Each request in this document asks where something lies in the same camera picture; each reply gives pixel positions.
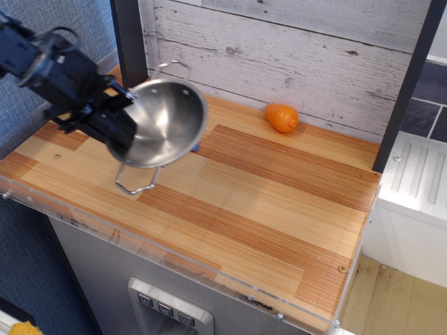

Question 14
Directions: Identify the clear acrylic table edge guard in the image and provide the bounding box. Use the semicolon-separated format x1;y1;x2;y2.
0;174;383;332

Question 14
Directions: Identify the orange plastic carrot toy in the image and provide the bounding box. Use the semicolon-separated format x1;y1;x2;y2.
264;103;299;133

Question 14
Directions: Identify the dark frame post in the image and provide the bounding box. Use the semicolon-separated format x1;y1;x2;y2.
110;0;147;88
372;0;446;173

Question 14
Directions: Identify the yellow object bottom left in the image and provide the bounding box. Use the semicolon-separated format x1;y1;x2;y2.
8;322;43;335

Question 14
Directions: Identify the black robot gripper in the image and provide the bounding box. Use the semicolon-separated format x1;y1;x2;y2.
18;29;137;148

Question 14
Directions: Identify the dark left frame post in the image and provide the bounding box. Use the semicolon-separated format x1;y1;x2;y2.
110;0;147;88

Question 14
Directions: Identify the white ribbed side unit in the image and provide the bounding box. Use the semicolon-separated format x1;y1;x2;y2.
362;132;446;287

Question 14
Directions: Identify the grey cabinet with button panel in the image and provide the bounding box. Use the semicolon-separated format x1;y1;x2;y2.
50;218;303;334

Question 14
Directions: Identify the steel bowl with wire handles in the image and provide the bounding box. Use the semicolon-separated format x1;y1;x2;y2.
106;60;208;195

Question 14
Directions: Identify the dark right frame post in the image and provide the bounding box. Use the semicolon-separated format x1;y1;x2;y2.
372;0;446;173

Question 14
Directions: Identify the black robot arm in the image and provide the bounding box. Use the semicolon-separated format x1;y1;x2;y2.
1;15;137;149

